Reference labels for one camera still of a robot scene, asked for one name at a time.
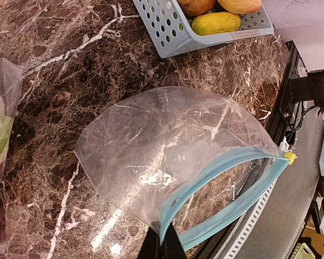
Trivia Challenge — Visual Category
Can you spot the light blue plastic basket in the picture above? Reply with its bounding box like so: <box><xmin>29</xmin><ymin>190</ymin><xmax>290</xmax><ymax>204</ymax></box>
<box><xmin>133</xmin><ymin>0</ymin><xmax>274</xmax><ymax>58</ymax></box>

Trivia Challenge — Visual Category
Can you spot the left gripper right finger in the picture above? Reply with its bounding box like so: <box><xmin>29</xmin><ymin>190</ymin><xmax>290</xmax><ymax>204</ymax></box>
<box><xmin>161</xmin><ymin>225</ymin><xmax>186</xmax><ymax>259</ymax></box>

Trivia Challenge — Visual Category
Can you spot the orange brown potato toy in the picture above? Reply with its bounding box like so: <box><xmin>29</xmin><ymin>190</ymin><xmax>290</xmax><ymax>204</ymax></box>
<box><xmin>177</xmin><ymin>0</ymin><xmax>216</xmax><ymax>18</ymax></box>

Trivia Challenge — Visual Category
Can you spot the yellow lemon toy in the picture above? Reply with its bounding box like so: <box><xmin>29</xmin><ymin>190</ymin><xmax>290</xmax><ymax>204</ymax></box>
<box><xmin>191</xmin><ymin>12</ymin><xmax>241</xmax><ymax>36</ymax></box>

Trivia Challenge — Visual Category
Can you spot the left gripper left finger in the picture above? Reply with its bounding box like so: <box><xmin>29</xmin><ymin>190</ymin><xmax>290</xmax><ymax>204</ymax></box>
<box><xmin>137</xmin><ymin>227</ymin><xmax>160</xmax><ymax>259</ymax></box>

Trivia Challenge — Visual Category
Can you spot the background pale green basket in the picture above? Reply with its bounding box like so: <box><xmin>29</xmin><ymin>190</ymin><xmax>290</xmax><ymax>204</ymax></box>
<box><xmin>289</xmin><ymin>243</ymin><xmax>316</xmax><ymax>259</ymax></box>

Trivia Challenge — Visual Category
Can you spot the orange fruit toy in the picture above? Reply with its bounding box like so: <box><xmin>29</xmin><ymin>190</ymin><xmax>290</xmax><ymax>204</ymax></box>
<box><xmin>217</xmin><ymin>0</ymin><xmax>261</xmax><ymax>15</ymax></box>

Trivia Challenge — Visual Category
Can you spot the white slotted cable duct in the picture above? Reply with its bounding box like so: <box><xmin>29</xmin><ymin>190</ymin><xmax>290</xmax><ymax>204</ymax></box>
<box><xmin>224</xmin><ymin>136</ymin><xmax>292</xmax><ymax>259</ymax></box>

